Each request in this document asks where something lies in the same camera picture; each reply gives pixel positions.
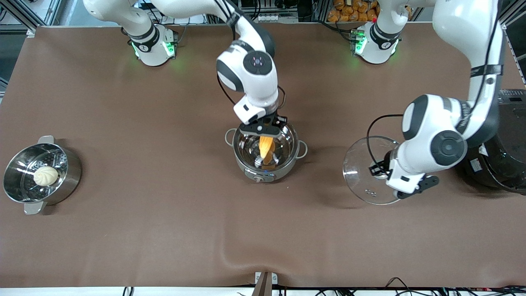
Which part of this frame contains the yellow corn cob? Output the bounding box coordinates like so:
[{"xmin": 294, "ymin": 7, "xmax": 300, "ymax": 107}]
[{"xmin": 259, "ymin": 136, "xmax": 276, "ymax": 166}]

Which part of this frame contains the round glass pot lid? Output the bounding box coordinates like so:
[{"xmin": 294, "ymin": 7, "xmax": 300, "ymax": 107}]
[{"xmin": 343, "ymin": 136, "xmax": 405, "ymax": 205}]

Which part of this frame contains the grey-green electric steel pot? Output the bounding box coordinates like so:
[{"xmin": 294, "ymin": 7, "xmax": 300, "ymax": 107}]
[{"xmin": 225, "ymin": 113, "xmax": 308, "ymax": 183}]

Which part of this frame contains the stainless steel steamer pot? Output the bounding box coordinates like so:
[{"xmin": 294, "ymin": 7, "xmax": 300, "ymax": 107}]
[{"xmin": 3, "ymin": 136, "xmax": 83, "ymax": 215}]

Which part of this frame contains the white power strip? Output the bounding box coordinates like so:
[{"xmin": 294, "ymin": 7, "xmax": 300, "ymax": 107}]
[{"xmin": 257, "ymin": 14, "xmax": 298, "ymax": 23}]

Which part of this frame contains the dark grey electric rice cooker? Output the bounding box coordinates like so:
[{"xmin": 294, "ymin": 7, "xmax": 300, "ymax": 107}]
[{"xmin": 455, "ymin": 88, "xmax": 526, "ymax": 194}]

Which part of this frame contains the crate of orange items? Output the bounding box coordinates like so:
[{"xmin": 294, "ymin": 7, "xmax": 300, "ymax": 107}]
[{"xmin": 327, "ymin": 0, "xmax": 378, "ymax": 23}]

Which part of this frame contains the white steamed bun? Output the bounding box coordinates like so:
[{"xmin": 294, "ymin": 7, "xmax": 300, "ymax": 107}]
[{"xmin": 33, "ymin": 166, "xmax": 59, "ymax": 187}]

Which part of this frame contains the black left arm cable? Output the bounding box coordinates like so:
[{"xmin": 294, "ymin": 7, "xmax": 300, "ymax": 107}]
[{"xmin": 367, "ymin": 114, "xmax": 405, "ymax": 167}]

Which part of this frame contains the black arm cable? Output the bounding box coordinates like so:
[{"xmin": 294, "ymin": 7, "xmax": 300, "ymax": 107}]
[
  {"xmin": 367, "ymin": 114, "xmax": 405, "ymax": 167},
  {"xmin": 217, "ymin": 72, "xmax": 239, "ymax": 106}
]

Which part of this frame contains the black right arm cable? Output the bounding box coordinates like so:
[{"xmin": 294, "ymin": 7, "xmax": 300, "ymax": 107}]
[{"xmin": 217, "ymin": 72, "xmax": 239, "ymax": 106}]

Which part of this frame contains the aluminium frame profile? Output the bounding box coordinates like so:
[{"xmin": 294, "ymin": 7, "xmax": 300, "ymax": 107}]
[{"xmin": 0, "ymin": 0, "xmax": 62, "ymax": 38}]

